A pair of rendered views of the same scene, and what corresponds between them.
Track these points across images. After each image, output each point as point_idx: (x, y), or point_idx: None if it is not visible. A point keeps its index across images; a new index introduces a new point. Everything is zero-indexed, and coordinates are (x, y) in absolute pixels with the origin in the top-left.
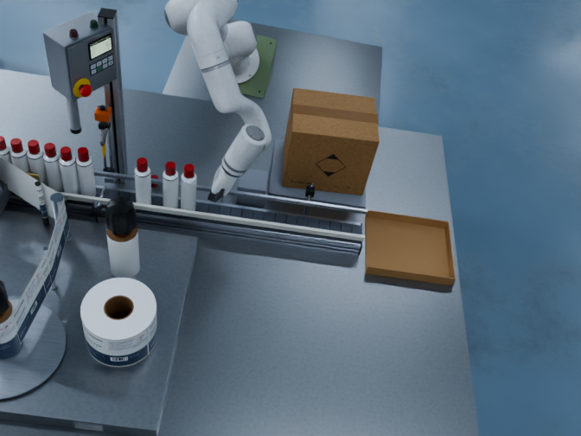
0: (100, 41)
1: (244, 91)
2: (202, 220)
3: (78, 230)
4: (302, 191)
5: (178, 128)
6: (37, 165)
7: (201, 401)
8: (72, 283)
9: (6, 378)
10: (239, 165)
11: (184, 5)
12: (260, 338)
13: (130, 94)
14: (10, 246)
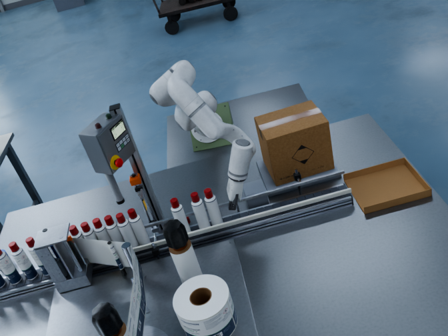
0: (117, 126)
1: (221, 144)
2: (231, 227)
3: (148, 269)
4: (291, 183)
5: (187, 183)
6: (104, 235)
7: None
8: (159, 303)
9: None
10: (241, 171)
11: (161, 84)
12: (312, 286)
13: None
14: (106, 298)
